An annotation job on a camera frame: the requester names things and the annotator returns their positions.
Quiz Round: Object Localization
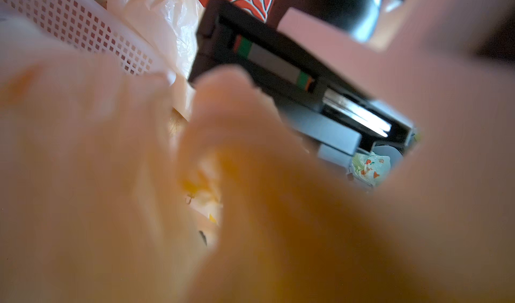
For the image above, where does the pink perforated plastic basket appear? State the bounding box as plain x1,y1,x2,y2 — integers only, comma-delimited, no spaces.
1,0,176,83

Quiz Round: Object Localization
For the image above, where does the banana print plastic bag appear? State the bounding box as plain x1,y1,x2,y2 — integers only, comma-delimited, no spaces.
107,0,204,120

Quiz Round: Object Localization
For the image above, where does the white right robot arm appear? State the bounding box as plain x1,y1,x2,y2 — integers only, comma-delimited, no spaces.
266,0,404,42

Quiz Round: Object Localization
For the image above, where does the plain translucent plastic bag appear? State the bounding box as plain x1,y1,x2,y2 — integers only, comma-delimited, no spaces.
1,0,514,302

